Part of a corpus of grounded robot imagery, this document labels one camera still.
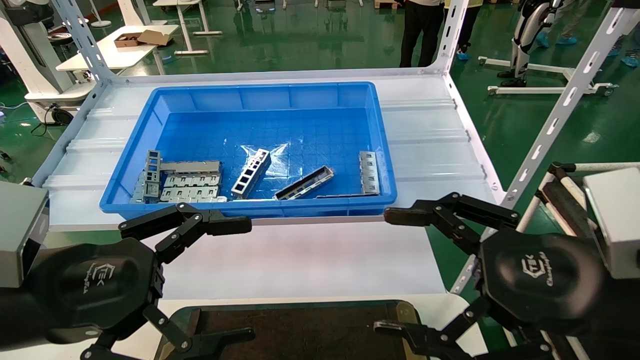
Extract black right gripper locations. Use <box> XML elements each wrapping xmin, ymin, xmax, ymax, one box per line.
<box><xmin>373</xmin><ymin>192</ymin><xmax>608</xmax><ymax>360</ymax></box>

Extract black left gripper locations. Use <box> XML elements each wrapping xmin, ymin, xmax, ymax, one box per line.
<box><xmin>30</xmin><ymin>202</ymin><xmax>257</xmax><ymax>360</ymax></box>

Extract long grey metal channel part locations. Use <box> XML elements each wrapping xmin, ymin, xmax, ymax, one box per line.
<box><xmin>274</xmin><ymin>165</ymin><xmax>335</xmax><ymax>201</ymax></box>

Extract black tray container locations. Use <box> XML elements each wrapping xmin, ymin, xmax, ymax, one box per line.
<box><xmin>155</xmin><ymin>300</ymin><xmax>431</xmax><ymax>360</ymax></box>

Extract metal part with square holes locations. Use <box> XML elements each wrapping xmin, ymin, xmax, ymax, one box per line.
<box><xmin>231</xmin><ymin>148</ymin><xmax>271</xmax><ymax>199</ymax></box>

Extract silver slotted metal plate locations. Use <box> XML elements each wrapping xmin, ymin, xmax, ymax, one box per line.
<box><xmin>162</xmin><ymin>173</ymin><xmax>221</xmax><ymax>189</ymax></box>
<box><xmin>160</xmin><ymin>186</ymin><xmax>227</xmax><ymax>203</ymax></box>

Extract thin dark metal strip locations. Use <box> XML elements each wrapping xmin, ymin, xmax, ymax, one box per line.
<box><xmin>316</xmin><ymin>192</ymin><xmax>381</xmax><ymax>200</ymax></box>

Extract flat slotted metal plate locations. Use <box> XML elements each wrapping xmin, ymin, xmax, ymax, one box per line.
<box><xmin>359</xmin><ymin>151</ymin><xmax>381</xmax><ymax>195</ymax></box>

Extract long grey metal bar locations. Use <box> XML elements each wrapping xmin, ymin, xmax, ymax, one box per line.
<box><xmin>160</xmin><ymin>160</ymin><xmax>222</xmax><ymax>176</ymax></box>

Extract white slotted shelf rack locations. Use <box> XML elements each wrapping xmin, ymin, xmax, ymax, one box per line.
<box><xmin>32</xmin><ymin>0</ymin><xmax>640</xmax><ymax>296</ymax></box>

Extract clear plastic bag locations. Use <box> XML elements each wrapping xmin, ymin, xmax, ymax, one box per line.
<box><xmin>240</xmin><ymin>143</ymin><xmax>307</xmax><ymax>189</ymax></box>

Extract white tube cart black pads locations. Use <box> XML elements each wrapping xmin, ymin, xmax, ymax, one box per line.
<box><xmin>515</xmin><ymin>161</ymin><xmax>640</xmax><ymax>360</ymax></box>

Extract blue plastic bin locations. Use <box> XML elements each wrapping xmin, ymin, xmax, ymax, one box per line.
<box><xmin>99</xmin><ymin>81</ymin><xmax>398</xmax><ymax>222</ymax></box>

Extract white wheeled support stand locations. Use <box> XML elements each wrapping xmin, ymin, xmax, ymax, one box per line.
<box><xmin>477</xmin><ymin>55</ymin><xmax>619</xmax><ymax>97</ymax></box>

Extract person in black trousers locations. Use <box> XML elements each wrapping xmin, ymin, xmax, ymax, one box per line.
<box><xmin>399</xmin><ymin>0</ymin><xmax>446</xmax><ymax>68</ymax></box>

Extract person in yellow shirt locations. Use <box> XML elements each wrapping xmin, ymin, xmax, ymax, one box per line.
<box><xmin>445</xmin><ymin>0</ymin><xmax>485</xmax><ymax>62</ymax></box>

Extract white work table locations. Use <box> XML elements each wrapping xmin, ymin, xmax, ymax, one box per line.
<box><xmin>56</xmin><ymin>24</ymin><xmax>180</xmax><ymax>76</ymax></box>

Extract open cardboard box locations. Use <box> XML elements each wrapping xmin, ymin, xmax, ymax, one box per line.
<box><xmin>114</xmin><ymin>29</ymin><xmax>173</xmax><ymax>48</ymax></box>

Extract white black humanoid robot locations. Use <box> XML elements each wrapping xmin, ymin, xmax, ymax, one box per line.
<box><xmin>497</xmin><ymin>0</ymin><xmax>558</xmax><ymax>88</ymax></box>

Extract white machine with base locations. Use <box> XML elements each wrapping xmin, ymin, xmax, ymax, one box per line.
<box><xmin>0</xmin><ymin>0</ymin><xmax>96</xmax><ymax>126</ymax></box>

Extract person in dark trousers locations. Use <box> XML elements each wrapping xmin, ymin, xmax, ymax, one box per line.
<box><xmin>607</xmin><ymin>30</ymin><xmax>640</xmax><ymax>69</ymax></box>

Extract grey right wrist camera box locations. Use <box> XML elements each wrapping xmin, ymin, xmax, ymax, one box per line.
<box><xmin>582</xmin><ymin>167</ymin><xmax>640</xmax><ymax>280</ymax></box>

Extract white table pedestal stand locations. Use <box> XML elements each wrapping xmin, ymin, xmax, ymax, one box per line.
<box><xmin>152</xmin><ymin>0</ymin><xmax>223</xmax><ymax>56</ymax></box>

